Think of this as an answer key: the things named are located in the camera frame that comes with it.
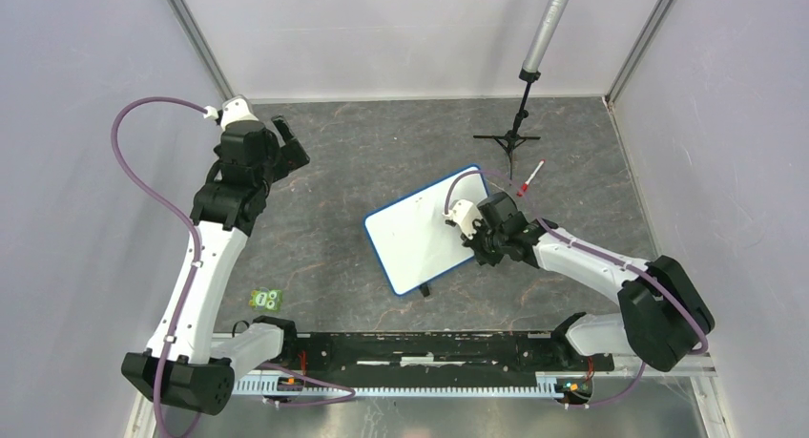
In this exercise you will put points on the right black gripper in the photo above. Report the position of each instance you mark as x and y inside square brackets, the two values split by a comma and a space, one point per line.
[490, 260]

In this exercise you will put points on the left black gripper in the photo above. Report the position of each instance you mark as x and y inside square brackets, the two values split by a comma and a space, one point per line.
[293, 156]

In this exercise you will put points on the red whiteboard marker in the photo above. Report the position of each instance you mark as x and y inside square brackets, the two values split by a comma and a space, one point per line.
[527, 183]

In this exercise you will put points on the blue framed whiteboard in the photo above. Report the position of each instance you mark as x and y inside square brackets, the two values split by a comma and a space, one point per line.
[410, 237]

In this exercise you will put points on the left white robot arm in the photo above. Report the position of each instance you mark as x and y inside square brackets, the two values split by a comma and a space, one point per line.
[179, 366]

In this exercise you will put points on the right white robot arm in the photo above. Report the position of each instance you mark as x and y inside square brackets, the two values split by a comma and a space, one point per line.
[661, 317]

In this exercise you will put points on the black tripod stand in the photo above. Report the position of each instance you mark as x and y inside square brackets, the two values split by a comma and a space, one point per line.
[512, 139]

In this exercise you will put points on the green toy eraser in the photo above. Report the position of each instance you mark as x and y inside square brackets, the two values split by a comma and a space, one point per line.
[264, 299]

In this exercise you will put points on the grey pole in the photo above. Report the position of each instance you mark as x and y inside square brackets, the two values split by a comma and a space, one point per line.
[541, 40]

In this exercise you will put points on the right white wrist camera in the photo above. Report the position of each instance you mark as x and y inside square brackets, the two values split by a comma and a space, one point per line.
[464, 215]

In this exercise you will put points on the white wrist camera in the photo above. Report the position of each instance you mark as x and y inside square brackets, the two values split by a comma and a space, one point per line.
[233, 110]
[464, 215]

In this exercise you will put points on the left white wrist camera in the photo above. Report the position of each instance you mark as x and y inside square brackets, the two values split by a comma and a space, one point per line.
[233, 110]

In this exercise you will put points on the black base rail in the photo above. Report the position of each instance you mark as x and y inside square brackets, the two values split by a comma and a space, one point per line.
[435, 359]

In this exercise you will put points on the slotted cable duct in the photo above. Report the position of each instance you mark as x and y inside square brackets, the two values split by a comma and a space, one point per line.
[261, 384]

